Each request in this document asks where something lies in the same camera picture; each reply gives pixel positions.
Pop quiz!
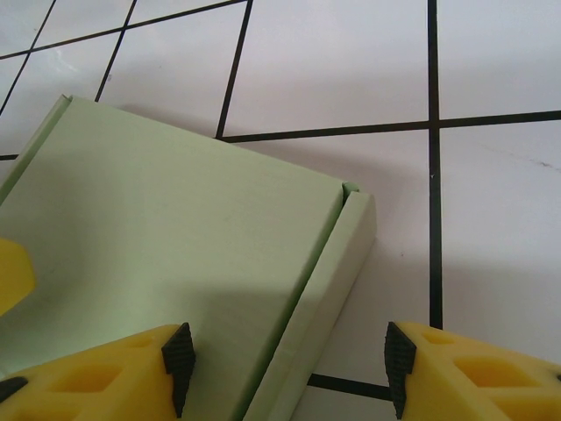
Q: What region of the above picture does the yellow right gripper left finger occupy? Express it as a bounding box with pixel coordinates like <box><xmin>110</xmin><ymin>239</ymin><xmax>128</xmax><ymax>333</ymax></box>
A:
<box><xmin>0</xmin><ymin>322</ymin><xmax>196</xmax><ymax>421</ymax></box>

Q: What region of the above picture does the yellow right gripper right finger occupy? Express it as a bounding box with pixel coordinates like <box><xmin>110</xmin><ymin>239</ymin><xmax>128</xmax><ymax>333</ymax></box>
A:
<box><xmin>384</xmin><ymin>321</ymin><xmax>561</xmax><ymax>421</ymax></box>

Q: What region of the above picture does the light green paper box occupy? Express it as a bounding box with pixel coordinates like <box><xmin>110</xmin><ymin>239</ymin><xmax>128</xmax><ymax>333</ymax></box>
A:
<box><xmin>0</xmin><ymin>94</ymin><xmax>378</xmax><ymax>421</ymax></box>

